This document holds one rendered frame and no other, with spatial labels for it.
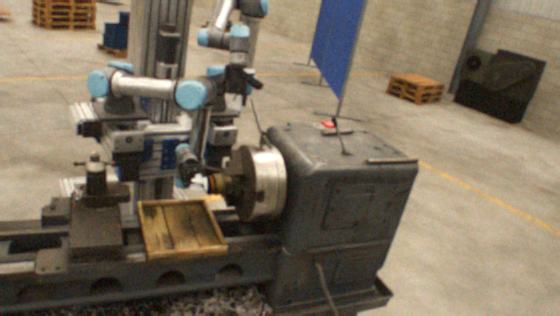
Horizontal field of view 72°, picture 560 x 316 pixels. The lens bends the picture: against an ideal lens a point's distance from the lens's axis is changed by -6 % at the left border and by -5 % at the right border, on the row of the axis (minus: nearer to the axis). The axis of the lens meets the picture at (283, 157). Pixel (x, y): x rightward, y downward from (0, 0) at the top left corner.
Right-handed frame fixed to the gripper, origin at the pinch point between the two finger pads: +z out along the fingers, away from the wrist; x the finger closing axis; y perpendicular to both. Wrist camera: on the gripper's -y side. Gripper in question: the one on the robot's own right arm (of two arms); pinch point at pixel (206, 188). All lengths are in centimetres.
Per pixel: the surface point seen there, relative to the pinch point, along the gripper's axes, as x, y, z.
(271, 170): 11.6, -22.0, 7.8
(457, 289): -108, -212, -14
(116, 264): -16.5, 34.5, 19.5
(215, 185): 1.4, -3.2, 0.1
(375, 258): -31, -80, 18
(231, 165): 6.8, -11.0, -6.1
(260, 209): -2.9, -18.3, 12.3
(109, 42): -85, 4, -704
